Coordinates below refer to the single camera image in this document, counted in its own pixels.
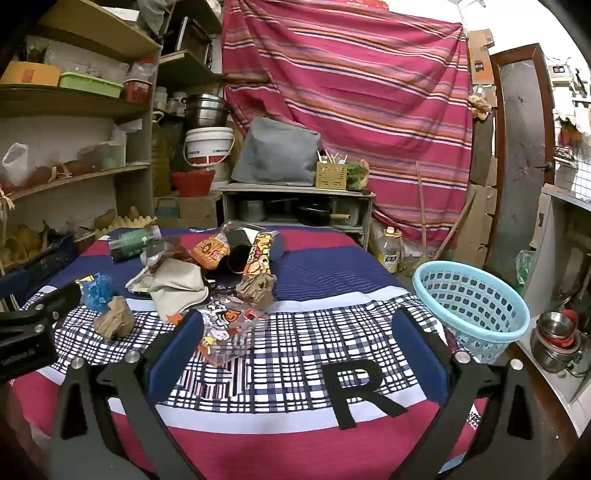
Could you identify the tall wooden shelf unit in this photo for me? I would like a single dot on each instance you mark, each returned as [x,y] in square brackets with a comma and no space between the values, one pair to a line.
[115,34]

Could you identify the grey fabric bag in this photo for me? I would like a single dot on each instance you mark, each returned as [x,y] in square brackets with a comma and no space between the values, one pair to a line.
[277,152]

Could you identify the white plastic bucket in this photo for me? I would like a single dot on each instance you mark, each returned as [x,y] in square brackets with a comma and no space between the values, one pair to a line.
[207,143]

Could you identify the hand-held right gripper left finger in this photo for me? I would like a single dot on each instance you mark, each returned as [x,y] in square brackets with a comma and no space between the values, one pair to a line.
[178,350]

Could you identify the translucent plastic container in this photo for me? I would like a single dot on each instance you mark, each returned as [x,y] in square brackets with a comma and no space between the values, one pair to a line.
[108,157]

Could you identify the hanging cardboard box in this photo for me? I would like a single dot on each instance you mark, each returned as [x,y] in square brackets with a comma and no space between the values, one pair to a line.
[480,50]

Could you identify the black frying pan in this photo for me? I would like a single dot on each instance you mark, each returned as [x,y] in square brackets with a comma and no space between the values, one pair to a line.
[314,214]

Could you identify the red striped curtain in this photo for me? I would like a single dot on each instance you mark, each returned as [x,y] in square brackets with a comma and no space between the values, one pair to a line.
[360,92]

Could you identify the yellow cardboard box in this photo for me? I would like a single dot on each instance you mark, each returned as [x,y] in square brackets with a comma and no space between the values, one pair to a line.
[30,74]

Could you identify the wooden stick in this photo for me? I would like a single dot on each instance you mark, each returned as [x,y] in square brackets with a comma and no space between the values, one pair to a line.
[421,207]

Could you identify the red plastic basket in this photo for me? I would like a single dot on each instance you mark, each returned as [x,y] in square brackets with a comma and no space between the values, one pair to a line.
[194,182]

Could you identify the leaning cardboard sheets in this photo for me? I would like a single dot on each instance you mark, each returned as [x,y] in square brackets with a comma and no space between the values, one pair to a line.
[475,221]

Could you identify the blue crinkled packet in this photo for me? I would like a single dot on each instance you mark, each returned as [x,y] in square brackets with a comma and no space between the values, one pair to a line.
[98,288]

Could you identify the clear packet of brown snack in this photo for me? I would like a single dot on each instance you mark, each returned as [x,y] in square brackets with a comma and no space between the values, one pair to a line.
[161,254]

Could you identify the large steel pot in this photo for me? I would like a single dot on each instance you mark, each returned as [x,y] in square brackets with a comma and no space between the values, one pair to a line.
[205,110]

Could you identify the yellow egg tray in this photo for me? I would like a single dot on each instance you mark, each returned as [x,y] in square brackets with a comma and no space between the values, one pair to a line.
[138,221]

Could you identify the light blue plastic basket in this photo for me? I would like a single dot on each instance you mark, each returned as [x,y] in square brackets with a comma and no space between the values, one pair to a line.
[485,346]

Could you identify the beige cloth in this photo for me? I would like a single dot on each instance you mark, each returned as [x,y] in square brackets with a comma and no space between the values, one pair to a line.
[178,284]

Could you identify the green plastic bag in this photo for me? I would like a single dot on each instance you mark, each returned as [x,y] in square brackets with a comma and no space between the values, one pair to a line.
[525,267]

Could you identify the long orange snack packet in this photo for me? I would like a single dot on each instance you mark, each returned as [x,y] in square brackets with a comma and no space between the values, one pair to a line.
[258,258]

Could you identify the green label clear jar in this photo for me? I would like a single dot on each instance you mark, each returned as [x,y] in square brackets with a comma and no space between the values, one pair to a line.
[131,242]

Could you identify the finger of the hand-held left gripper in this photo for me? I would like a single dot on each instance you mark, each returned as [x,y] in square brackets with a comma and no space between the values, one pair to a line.
[62,300]

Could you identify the striped plaid tablecloth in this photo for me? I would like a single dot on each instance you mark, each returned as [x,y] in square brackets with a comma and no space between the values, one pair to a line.
[314,286]

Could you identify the brown framed grey door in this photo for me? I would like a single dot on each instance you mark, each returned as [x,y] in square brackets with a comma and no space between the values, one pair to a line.
[521,161]

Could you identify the brown potato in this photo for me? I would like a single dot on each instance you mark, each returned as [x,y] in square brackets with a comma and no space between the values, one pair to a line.
[105,218]

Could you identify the small steel pot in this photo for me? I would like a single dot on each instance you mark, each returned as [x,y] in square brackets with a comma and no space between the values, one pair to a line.
[251,211]

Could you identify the clear cartoon printed packet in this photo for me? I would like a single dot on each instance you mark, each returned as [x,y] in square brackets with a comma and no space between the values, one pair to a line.
[226,332]

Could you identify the brown cardboard box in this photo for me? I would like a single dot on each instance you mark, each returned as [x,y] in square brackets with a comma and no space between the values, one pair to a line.
[196,207]

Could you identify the dark blue plastic crate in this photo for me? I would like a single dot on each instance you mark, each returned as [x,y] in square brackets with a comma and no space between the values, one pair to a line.
[41,267]

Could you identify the grey printed food packet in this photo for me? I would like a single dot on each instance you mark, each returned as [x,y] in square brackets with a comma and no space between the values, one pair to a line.
[138,285]

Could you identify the green leafy vegetable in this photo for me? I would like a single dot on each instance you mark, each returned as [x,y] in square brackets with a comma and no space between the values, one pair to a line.
[358,174]

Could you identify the brown paper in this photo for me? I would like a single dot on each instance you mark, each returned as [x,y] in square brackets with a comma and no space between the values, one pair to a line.
[256,290]
[113,321]

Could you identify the white cabinet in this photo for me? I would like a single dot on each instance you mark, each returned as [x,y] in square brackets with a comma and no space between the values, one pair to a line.
[554,221]

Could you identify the low wooden shelf cabinet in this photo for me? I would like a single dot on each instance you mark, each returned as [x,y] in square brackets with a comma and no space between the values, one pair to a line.
[295,189]

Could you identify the green plastic container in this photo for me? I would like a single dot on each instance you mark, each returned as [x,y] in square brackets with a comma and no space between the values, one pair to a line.
[90,85]

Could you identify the yellow carton with sticks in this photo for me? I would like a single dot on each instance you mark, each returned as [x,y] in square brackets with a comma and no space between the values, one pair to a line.
[331,177]

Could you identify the stack of steel bowls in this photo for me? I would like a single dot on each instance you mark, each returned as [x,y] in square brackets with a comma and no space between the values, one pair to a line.
[551,355]

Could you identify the yellow label oil bottle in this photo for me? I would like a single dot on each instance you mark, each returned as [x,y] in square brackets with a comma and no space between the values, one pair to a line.
[390,258]

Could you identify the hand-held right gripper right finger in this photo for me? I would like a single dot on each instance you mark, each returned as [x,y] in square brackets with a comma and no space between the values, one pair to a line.
[420,355]

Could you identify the red label packet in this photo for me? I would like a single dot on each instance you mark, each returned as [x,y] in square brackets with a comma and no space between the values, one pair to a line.
[136,90]

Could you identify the clear plastic bag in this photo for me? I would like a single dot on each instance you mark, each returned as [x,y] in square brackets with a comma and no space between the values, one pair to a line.
[16,161]

